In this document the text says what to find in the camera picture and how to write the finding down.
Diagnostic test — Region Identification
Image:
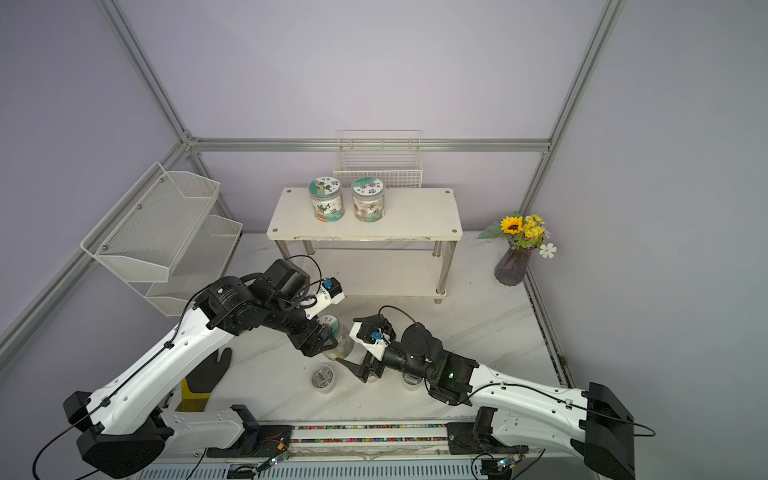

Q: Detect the seed jar sunflower lid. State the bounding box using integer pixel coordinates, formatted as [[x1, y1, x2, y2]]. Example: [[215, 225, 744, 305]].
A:
[[318, 314, 354, 360]]

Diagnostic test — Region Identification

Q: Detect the seed jar purple flower lid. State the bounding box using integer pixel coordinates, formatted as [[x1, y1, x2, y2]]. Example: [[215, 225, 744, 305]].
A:
[[351, 177, 385, 223]]

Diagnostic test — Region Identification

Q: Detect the seed jar green plant lid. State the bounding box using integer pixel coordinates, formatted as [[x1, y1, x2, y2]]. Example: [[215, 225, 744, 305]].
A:
[[308, 176, 344, 222]]

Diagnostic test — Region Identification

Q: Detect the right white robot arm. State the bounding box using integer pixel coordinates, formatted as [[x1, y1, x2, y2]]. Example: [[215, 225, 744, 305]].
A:
[[344, 314, 636, 479]]

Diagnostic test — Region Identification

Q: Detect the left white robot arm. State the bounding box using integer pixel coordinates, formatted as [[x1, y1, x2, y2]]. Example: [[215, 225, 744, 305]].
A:
[[63, 274, 344, 479]]

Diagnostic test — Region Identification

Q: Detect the white two-tier shelf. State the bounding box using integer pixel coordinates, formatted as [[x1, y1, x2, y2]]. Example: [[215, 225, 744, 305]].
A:
[[266, 186, 464, 303]]

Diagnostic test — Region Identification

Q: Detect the black rubber glove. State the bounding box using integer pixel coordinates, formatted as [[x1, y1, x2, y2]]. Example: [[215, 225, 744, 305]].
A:
[[176, 347, 232, 412]]

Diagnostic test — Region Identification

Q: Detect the sunflower bouquet in dark vase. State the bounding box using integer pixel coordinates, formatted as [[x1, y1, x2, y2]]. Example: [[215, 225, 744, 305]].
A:
[[477, 211, 557, 287]]

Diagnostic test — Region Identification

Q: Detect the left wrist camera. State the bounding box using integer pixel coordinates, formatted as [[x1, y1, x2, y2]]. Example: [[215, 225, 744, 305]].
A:
[[263, 259, 345, 318]]

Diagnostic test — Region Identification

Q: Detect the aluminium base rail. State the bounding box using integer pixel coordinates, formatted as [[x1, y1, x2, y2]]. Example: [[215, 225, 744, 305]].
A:
[[136, 419, 597, 479]]

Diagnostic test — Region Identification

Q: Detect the white wire basket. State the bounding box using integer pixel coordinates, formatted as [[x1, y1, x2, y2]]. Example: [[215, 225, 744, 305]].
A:
[[334, 129, 423, 188]]

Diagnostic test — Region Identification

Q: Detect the white mesh wall rack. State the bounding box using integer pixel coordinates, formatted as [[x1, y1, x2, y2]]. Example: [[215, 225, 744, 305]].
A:
[[81, 163, 242, 317]]

